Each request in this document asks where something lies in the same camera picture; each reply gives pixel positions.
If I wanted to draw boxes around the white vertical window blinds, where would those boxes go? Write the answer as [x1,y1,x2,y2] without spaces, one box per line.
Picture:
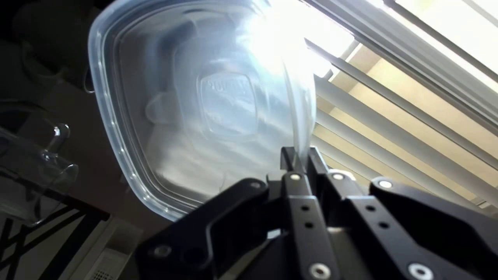
[302,0,498,208]

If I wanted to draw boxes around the black cross-back chair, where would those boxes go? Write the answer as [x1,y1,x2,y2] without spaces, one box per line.
[0,204,110,280]

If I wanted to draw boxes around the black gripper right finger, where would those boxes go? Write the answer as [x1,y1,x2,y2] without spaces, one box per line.
[307,146,498,280]

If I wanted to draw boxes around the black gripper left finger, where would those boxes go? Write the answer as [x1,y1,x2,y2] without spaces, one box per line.
[137,146,339,280]

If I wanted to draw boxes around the clear plastic candy bowl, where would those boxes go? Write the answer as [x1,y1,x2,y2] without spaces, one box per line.
[86,0,317,224]

